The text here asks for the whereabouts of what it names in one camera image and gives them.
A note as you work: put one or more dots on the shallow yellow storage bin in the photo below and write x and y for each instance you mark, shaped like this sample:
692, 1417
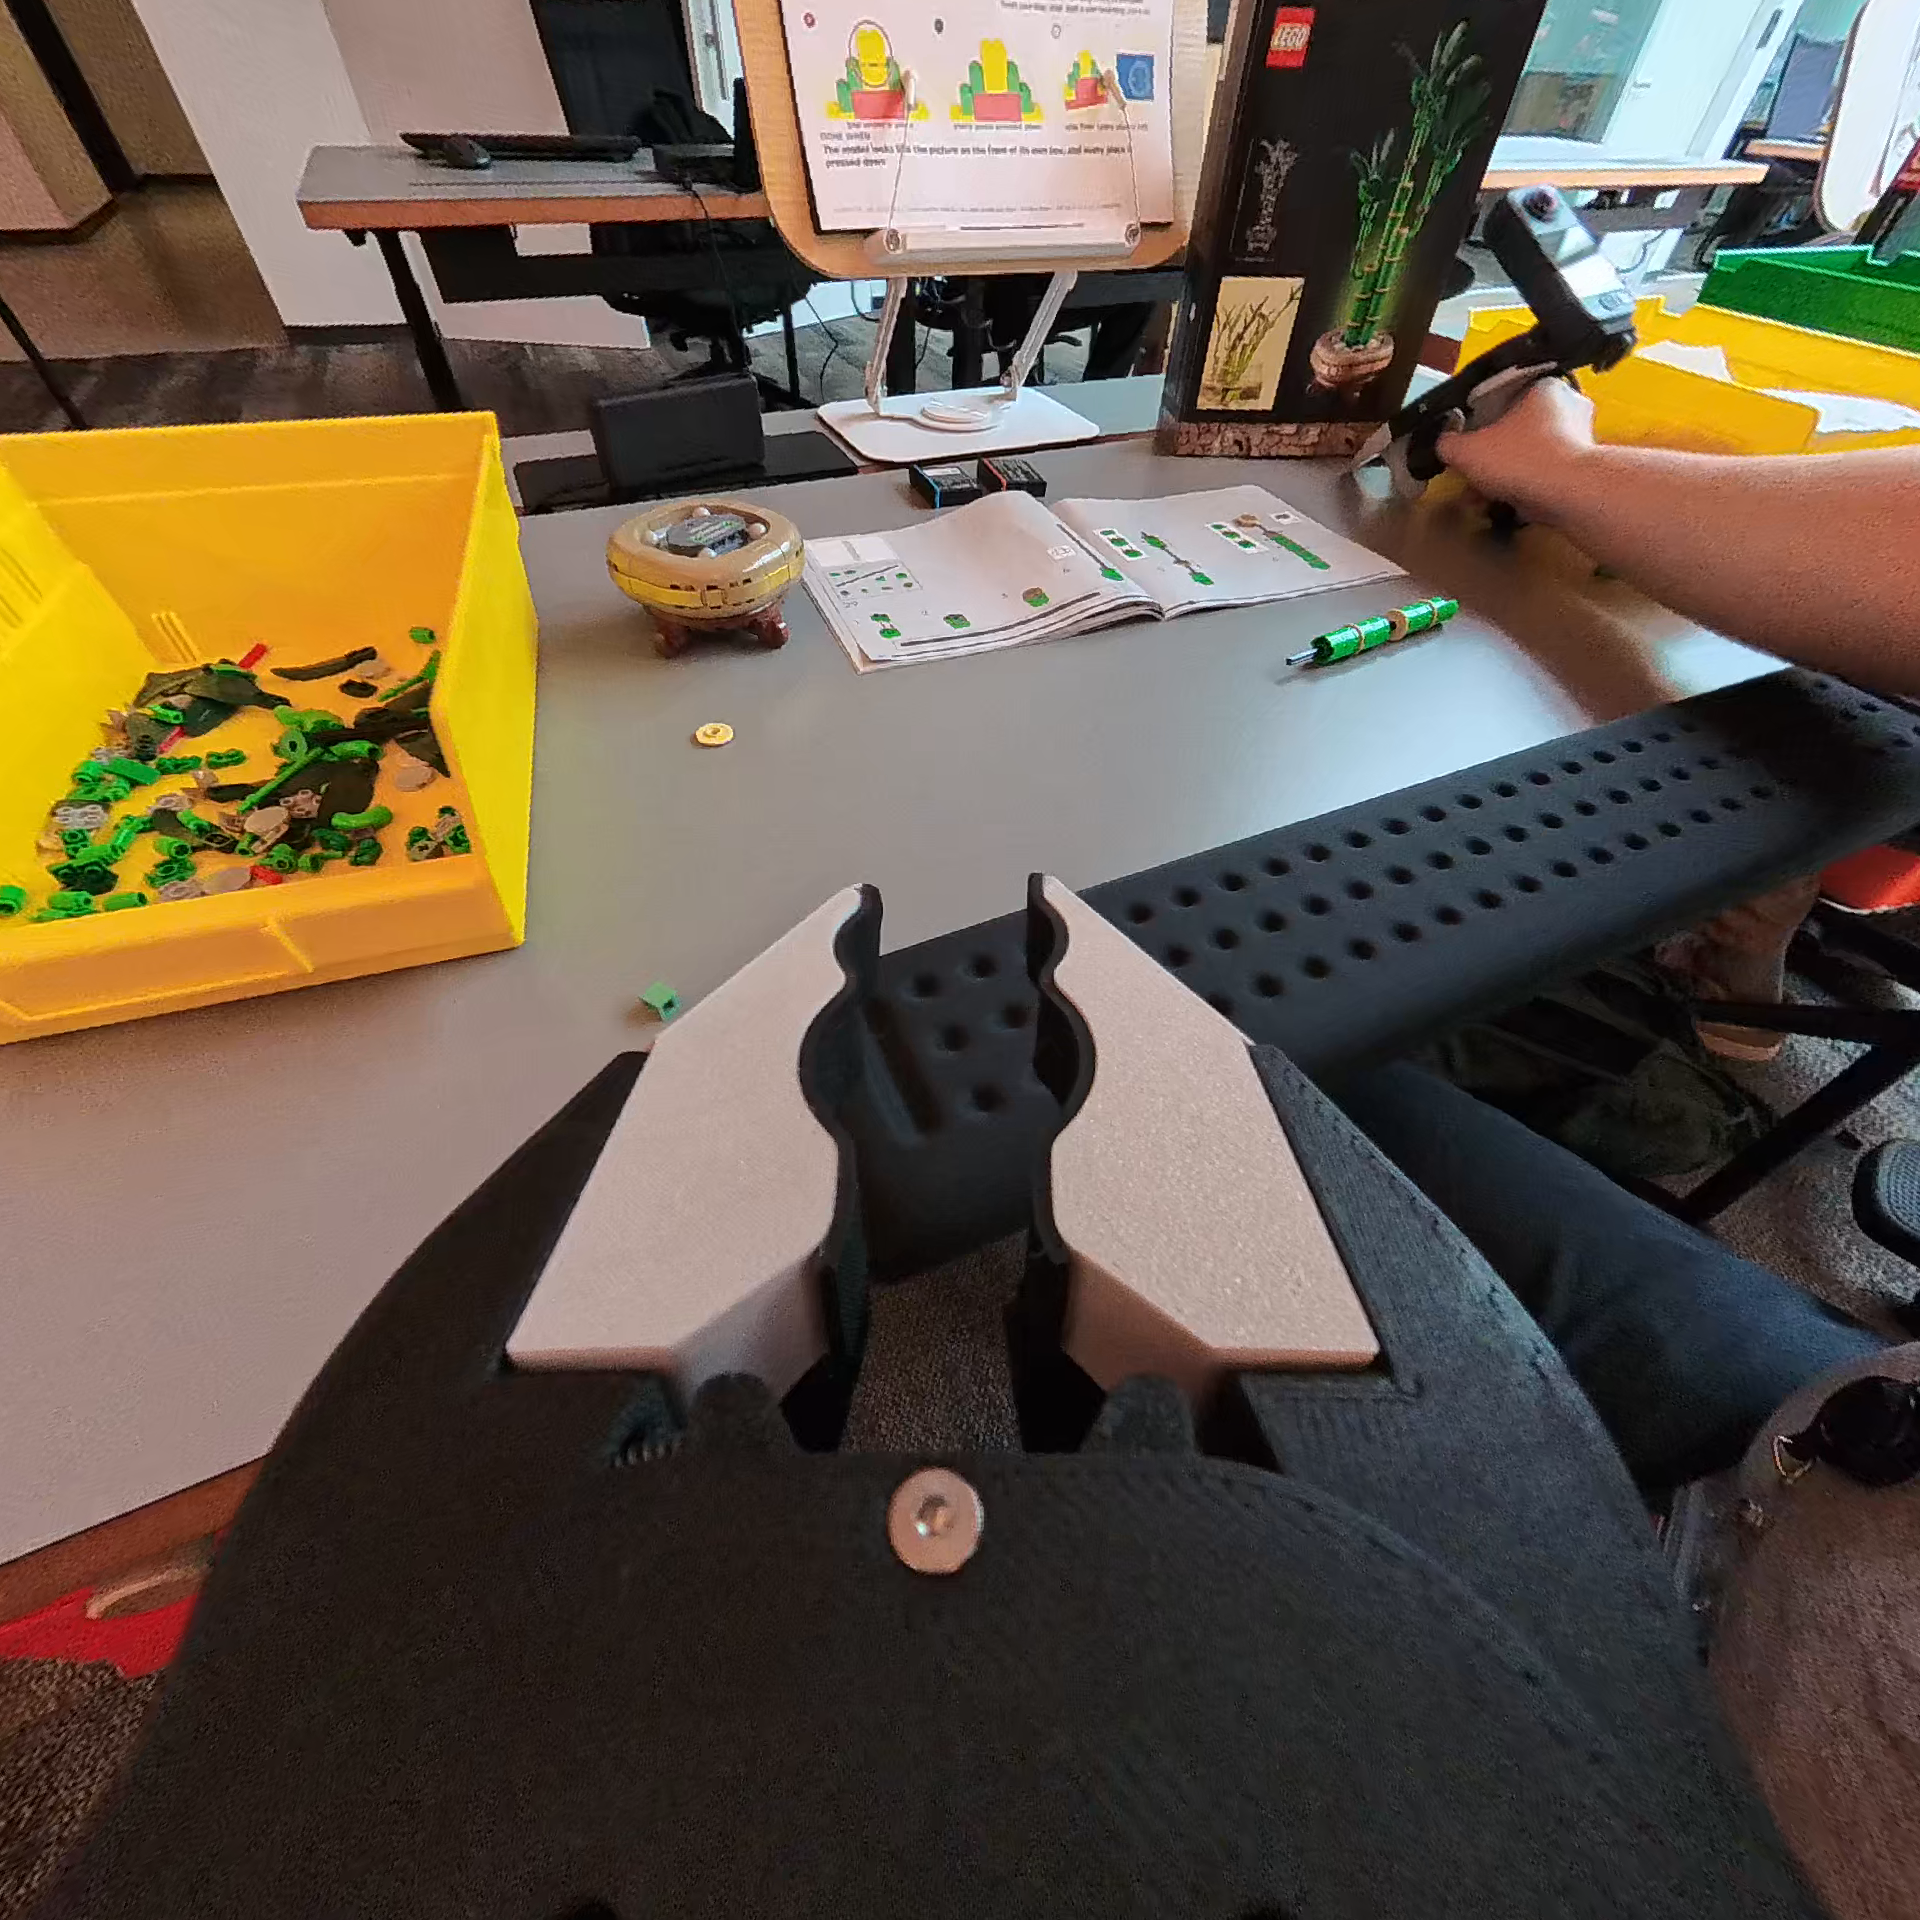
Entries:
1694, 406

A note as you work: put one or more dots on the white instruction booklet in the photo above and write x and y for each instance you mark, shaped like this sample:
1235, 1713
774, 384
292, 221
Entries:
991, 578

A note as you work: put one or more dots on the black office chair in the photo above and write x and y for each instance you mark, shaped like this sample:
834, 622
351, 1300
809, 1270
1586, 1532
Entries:
705, 254

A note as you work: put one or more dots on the person's right forearm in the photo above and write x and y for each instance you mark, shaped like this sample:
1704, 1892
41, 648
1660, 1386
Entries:
1769, 556

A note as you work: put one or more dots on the black perforated armrest pad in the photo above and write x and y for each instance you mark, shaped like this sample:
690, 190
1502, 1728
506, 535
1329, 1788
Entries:
1500, 856

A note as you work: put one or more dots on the black toy set box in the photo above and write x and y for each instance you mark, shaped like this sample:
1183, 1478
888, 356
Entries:
1348, 196

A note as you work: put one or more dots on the black keyboard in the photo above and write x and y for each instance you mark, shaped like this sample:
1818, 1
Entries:
524, 146

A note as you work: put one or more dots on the green toy bamboo stem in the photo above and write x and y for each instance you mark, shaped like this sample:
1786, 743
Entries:
1371, 629

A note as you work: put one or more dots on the orange-edged black battery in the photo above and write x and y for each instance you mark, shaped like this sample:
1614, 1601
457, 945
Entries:
1014, 476

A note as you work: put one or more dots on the printed instruction sheet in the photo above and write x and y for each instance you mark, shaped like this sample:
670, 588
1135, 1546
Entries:
974, 135

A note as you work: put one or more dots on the blue-edged black battery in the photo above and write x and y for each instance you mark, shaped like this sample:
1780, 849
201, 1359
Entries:
944, 485

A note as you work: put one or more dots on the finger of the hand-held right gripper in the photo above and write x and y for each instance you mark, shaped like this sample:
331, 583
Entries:
1401, 446

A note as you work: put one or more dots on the green storage bin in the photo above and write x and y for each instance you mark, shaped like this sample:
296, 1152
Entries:
1815, 301

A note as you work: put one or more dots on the person's leg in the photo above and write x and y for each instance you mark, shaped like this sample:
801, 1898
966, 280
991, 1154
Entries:
1622, 1289

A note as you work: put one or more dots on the pile of toy pieces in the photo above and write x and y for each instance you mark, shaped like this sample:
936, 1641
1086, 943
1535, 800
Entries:
182, 809

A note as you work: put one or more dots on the white paper bag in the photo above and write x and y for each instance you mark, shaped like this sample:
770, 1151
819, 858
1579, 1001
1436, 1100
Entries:
1755, 376

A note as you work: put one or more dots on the black computer mouse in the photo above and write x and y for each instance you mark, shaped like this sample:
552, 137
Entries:
465, 151

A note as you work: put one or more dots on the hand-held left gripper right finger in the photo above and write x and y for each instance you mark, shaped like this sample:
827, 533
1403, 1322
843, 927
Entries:
1200, 1184

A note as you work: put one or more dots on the tan toy pot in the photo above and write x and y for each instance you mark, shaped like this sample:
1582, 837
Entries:
705, 570

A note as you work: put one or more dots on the black chair base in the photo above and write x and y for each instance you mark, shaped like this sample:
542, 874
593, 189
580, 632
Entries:
1800, 1037

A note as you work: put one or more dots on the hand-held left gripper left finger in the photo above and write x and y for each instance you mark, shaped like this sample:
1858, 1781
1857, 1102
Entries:
705, 1184

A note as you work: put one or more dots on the large yellow storage bin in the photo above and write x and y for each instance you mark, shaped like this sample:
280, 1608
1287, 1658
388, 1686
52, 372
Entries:
299, 494

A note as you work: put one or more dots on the black rectangular case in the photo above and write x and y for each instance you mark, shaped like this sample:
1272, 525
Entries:
674, 428

